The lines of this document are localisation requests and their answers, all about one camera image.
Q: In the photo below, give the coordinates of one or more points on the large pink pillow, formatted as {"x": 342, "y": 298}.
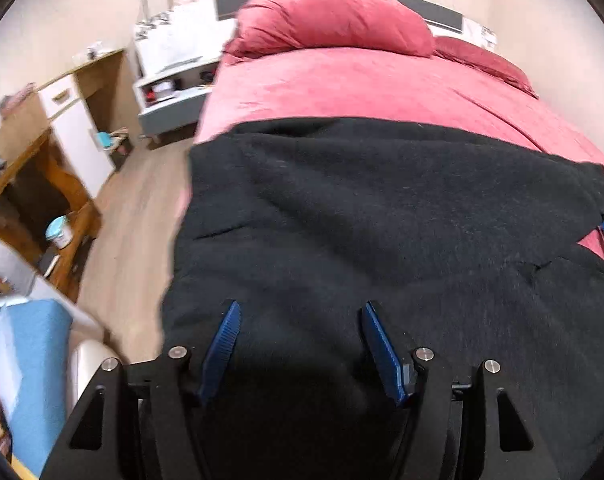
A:
{"x": 332, "y": 15}

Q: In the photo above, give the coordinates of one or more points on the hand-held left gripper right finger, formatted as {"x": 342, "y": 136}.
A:
{"x": 382, "y": 355}

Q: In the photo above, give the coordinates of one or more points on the blue cloth on chair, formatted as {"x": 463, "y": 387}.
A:
{"x": 31, "y": 385}

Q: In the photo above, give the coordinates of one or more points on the pink cloth item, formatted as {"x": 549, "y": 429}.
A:
{"x": 16, "y": 97}

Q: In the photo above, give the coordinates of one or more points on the small red object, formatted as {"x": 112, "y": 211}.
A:
{"x": 156, "y": 95}

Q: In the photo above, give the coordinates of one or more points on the white grey nightstand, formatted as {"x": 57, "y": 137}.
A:
{"x": 166, "y": 115}

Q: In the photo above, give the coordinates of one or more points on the bed with pink sheet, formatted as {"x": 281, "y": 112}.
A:
{"x": 357, "y": 85}

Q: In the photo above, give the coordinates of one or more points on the wooden cabinet with white doors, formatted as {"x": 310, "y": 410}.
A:
{"x": 76, "y": 130}

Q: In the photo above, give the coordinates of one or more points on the teal container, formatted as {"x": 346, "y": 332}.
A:
{"x": 103, "y": 139}

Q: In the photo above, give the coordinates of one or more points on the black knit garment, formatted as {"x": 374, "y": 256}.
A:
{"x": 357, "y": 220}

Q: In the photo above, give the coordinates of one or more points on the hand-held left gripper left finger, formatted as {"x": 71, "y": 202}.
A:
{"x": 221, "y": 350}

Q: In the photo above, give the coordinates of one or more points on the grey white headboard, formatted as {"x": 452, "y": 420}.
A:
{"x": 226, "y": 2}

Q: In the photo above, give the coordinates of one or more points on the white teal mug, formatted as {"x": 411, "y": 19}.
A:
{"x": 59, "y": 232}

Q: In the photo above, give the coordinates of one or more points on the wooden desk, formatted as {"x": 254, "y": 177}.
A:
{"x": 16, "y": 127}

